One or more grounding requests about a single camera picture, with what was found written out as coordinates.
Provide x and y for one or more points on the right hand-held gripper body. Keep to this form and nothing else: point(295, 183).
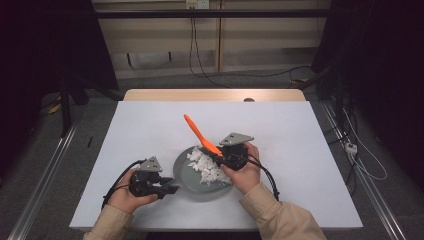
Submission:
point(235, 153)

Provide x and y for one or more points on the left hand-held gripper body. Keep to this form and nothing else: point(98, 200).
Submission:
point(146, 181)

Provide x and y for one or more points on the pile of white paper scraps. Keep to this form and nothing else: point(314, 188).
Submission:
point(208, 166)

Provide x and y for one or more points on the orange brush with grey bristles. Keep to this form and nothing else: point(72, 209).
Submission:
point(200, 133)

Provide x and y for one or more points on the grey dustpan with orange edge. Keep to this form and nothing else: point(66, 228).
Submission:
point(190, 176)

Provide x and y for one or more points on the person's right hand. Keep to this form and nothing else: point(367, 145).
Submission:
point(246, 176)

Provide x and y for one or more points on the person's left hand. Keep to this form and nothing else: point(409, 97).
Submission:
point(125, 200)

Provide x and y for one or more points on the wooden table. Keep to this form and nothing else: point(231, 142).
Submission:
point(200, 95)

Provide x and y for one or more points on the black metal stand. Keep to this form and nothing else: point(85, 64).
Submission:
point(65, 106)

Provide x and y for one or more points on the white power strip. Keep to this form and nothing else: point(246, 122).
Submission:
point(351, 148)

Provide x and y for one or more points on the black metal crossbar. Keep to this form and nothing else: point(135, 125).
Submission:
point(213, 13)

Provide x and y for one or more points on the black curtain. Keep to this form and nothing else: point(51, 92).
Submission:
point(383, 66)
point(43, 50)

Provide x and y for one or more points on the aluminium floor rail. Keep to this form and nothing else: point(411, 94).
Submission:
point(366, 180)
point(40, 180)

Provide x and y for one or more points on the white wall socket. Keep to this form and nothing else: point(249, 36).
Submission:
point(197, 4)

